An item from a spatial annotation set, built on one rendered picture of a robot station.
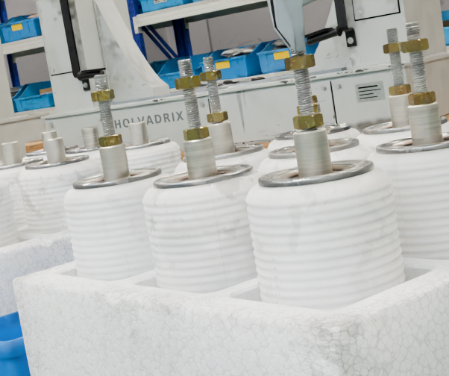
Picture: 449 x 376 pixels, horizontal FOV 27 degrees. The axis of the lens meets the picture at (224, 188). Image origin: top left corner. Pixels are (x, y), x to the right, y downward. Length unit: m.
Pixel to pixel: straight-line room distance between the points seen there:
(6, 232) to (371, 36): 1.94
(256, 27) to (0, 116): 6.53
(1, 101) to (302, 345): 3.64
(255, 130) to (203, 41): 7.82
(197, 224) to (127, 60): 2.82
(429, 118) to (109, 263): 0.28
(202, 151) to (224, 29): 9.93
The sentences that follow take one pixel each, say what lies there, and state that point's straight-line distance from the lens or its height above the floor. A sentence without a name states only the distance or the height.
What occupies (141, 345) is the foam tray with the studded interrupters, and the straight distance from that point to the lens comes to 0.68.
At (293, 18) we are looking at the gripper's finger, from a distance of 0.58.
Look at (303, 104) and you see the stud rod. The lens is 0.60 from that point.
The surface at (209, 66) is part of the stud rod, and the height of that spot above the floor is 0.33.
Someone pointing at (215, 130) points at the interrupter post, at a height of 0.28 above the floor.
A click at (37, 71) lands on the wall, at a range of 9.42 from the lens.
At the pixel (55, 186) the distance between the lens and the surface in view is 1.07.
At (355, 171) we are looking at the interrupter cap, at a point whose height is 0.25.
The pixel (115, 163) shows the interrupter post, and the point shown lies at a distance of 0.78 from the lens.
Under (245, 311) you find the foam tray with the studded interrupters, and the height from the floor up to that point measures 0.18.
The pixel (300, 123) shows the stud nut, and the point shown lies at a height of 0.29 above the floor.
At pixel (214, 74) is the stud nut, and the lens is 0.85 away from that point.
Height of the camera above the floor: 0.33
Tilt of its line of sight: 7 degrees down
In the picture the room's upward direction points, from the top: 9 degrees counter-clockwise
